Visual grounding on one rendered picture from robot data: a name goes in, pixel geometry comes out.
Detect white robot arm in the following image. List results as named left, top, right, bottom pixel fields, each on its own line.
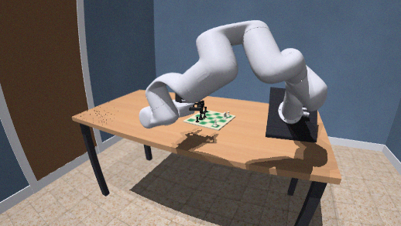
left=139, top=20, right=327, bottom=128

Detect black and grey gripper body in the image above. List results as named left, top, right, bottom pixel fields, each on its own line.
left=173, top=100, right=195, bottom=118

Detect green and cream chessboard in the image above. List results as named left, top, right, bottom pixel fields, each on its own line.
left=183, top=110, right=236, bottom=131

